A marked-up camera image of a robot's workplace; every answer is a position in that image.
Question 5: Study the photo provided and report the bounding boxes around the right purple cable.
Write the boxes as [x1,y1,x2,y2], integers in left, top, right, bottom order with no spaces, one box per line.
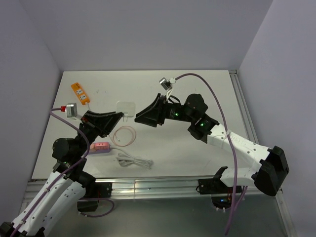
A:
[170,73,248,235]

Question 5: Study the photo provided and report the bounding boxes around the orange power strip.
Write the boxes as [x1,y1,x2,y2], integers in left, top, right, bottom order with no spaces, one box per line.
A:
[71,82,90,105]

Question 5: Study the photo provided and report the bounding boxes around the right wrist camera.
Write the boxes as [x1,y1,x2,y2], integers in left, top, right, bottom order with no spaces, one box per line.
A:
[159,78,176,100]

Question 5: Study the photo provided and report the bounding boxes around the aluminium right rail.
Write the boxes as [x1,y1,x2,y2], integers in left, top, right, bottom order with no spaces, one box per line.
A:
[229,70,297,237]

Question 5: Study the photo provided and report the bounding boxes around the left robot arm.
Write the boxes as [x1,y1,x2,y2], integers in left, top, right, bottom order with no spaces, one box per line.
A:
[0,111,123,237]

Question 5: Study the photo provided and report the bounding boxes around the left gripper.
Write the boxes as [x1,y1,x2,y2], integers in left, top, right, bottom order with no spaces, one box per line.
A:
[76,110,123,156]

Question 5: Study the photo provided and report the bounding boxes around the pink plug adapter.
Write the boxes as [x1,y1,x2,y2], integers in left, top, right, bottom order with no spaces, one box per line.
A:
[94,142,110,151]

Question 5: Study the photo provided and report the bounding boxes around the aluminium front rail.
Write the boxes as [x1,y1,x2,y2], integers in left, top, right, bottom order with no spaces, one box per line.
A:
[23,174,257,203]

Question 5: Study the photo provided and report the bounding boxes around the purple power strip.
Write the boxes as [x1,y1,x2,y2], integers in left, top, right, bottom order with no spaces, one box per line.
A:
[88,148,111,155]

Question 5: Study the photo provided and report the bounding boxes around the thin pink wire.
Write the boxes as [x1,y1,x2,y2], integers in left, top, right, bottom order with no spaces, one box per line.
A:
[113,125,137,147]

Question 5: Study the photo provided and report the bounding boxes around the aluminium rail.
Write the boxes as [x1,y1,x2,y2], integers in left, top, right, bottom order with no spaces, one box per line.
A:
[229,70,297,237]
[23,174,257,203]

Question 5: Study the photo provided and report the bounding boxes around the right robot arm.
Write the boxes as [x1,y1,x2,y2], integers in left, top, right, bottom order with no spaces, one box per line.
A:
[134,94,289,196]

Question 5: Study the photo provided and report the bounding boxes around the purple strip white cord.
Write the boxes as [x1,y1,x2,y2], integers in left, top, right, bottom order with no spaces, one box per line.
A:
[111,147,154,170]

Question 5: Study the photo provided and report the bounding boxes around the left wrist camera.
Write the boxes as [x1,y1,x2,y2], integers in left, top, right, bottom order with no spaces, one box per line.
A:
[60,103,81,121]

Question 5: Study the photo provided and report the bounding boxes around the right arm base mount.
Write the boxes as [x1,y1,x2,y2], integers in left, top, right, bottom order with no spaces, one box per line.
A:
[196,178,233,209]

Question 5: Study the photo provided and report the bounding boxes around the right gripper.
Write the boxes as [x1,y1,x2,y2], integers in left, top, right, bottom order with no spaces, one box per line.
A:
[135,93,196,127]

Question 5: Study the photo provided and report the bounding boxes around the small white plug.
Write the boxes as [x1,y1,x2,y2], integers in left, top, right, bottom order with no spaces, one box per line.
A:
[116,101,136,121]

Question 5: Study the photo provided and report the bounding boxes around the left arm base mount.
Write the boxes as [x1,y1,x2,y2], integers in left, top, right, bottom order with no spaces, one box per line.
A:
[77,182,114,213]

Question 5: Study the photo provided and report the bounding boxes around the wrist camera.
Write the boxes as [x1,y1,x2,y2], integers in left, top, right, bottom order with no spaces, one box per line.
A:
[60,103,81,121]
[159,78,176,100]

